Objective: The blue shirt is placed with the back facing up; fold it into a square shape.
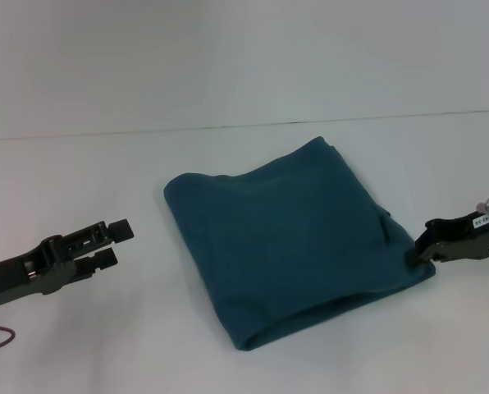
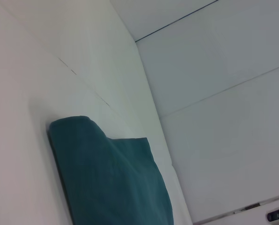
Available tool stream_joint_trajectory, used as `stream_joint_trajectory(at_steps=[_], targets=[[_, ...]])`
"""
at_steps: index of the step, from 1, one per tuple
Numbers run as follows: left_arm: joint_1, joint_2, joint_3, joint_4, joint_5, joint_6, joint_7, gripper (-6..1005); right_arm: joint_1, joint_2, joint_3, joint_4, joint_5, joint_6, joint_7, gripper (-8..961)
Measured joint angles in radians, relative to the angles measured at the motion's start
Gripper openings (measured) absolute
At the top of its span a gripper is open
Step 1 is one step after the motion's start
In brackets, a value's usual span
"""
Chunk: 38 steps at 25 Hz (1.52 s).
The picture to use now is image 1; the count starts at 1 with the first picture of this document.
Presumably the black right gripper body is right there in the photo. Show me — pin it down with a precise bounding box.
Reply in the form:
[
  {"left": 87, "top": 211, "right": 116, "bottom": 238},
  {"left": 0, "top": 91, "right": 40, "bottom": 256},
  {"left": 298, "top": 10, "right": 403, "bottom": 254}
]
[{"left": 432, "top": 210, "right": 489, "bottom": 263}]

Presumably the blue shirt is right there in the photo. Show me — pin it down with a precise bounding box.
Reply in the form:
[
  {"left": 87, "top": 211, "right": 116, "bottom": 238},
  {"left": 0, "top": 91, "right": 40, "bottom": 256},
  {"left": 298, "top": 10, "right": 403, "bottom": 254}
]
[{"left": 162, "top": 135, "right": 437, "bottom": 352}]

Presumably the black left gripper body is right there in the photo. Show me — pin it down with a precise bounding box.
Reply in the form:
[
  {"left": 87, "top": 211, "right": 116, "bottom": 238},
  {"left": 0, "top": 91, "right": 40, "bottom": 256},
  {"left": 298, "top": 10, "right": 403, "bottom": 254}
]
[{"left": 0, "top": 234, "right": 78, "bottom": 314}]

